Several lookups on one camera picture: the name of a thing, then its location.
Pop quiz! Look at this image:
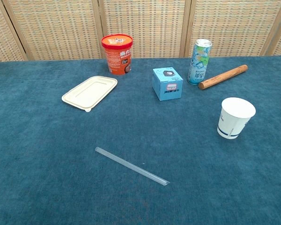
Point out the thin grey stick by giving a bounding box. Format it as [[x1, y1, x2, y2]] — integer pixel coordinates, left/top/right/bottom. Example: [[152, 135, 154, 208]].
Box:
[[95, 146, 170, 187]]

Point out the orange instant noodle cup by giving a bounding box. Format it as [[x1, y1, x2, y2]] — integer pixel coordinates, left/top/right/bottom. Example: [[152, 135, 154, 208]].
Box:
[[101, 34, 134, 76]]

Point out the white paper cup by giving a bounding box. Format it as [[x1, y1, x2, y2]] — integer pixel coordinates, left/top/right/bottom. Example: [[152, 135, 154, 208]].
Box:
[[216, 97, 257, 140]]

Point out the light blue cardboard box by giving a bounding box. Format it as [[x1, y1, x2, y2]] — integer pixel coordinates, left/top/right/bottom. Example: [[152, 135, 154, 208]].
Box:
[[151, 67, 184, 102]]

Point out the white rectangular food container lid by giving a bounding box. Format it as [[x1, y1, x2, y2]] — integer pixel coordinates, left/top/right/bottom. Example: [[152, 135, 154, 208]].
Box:
[[61, 75, 118, 113]]

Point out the tall drink can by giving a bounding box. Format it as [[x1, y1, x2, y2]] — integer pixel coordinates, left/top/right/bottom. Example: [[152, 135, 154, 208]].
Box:
[[187, 38, 213, 85]]

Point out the wooden rolling pin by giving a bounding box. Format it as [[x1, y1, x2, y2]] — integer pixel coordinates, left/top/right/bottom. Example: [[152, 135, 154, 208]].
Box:
[[198, 64, 249, 90]]

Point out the blue fabric tablecloth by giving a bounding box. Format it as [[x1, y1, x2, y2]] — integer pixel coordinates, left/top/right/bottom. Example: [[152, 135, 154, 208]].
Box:
[[0, 55, 281, 225]]

